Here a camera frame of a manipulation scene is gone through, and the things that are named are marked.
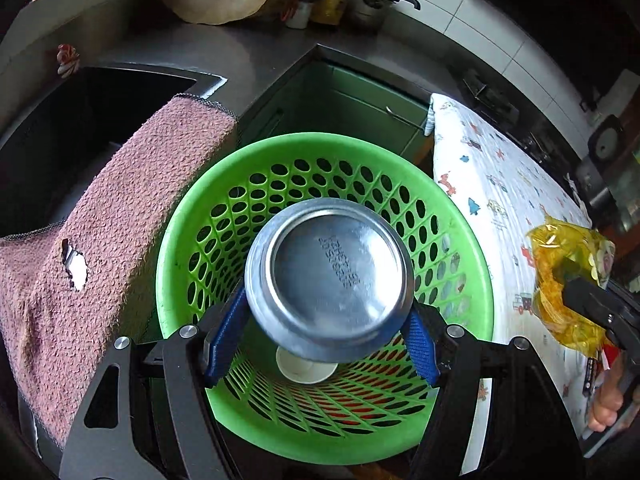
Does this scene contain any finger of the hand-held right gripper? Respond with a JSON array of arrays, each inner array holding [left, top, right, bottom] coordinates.
[[562, 277, 626, 346]]

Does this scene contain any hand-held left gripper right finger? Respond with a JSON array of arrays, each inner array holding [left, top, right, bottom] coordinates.
[[402, 305, 586, 480]]

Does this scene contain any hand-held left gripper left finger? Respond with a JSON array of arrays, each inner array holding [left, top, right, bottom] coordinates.
[[60, 287, 251, 480]]

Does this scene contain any yellow plastic wrapper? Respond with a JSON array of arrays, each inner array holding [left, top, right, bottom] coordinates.
[[527, 216, 617, 351]]

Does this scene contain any silver drink can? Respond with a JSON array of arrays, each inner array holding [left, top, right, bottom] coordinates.
[[244, 198, 416, 363]]

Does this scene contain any green plastic basket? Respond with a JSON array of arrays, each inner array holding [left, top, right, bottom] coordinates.
[[156, 132, 495, 453]]

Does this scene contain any person's right hand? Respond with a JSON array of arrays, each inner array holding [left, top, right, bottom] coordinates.
[[587, 355, 627, 433]]

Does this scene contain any white paper cup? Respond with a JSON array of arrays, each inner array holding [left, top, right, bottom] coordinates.
[[275, 346, 340, 386]]

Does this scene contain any white printed cloth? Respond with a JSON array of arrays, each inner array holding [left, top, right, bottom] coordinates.
[[431, 92, 621, 461]]

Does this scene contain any black dial appliance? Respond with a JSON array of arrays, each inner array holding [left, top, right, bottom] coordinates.
[[580, 112, 632, 201]]

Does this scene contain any pink towel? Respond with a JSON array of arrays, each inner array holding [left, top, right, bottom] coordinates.
[[0, 96, 240, 448]]

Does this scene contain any green cabinet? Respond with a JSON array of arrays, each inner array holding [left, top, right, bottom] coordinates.
[[240, 57, 433, 161]]

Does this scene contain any dark kitchen sink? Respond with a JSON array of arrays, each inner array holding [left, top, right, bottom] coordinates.
[[0, 64, 228, 238]]

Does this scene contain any red and white scrubber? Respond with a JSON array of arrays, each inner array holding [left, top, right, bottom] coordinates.
[[56, 44, 81, 78]]

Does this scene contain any yellow container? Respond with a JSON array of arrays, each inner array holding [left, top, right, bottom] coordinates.
[[311, 0, 348, 26]]

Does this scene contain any steel pot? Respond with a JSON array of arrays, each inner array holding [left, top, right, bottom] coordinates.
[[347, 0, 421, 30]]

